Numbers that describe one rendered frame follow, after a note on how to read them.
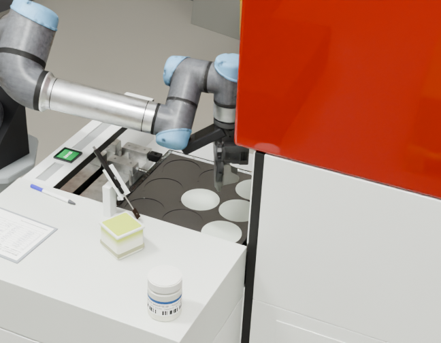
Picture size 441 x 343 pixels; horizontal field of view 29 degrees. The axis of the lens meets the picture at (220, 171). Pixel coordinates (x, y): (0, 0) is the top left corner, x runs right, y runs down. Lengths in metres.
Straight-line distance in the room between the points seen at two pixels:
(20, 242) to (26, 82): 0.36
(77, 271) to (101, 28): 3.72
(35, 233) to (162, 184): 0.43
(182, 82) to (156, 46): 3.28
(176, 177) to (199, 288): 0.55
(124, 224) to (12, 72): 0.44
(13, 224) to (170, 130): 0.43
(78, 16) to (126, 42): 0.51
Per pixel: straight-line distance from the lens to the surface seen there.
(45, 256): 1.94
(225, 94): 1.97
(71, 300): 1.82
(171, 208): 2.19
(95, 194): 2.28
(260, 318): 2.07
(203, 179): 2.31
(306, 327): 2.04
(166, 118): 1.95
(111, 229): 1.89
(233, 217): 2.16
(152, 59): 5.09
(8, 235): 2.01
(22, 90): 2.00
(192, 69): 1.98
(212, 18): 5.48
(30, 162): 2.55
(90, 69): 4.98
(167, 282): 1.71
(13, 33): 2.04
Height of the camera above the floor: 2.15
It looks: 32 degrees down
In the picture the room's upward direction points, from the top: 3 degrees clockwise
